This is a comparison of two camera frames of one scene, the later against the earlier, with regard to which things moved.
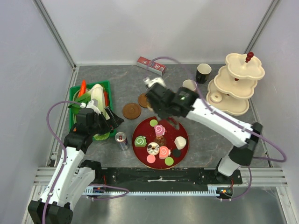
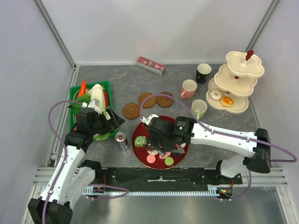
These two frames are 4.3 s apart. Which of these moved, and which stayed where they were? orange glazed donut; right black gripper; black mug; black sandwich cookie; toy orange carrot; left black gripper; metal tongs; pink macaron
Moved: right black gripper; metal tongs; orange glazed donut
Stayed: black mug; pink macaron; black sandwich cookie; left black gripper; toy orange carrot
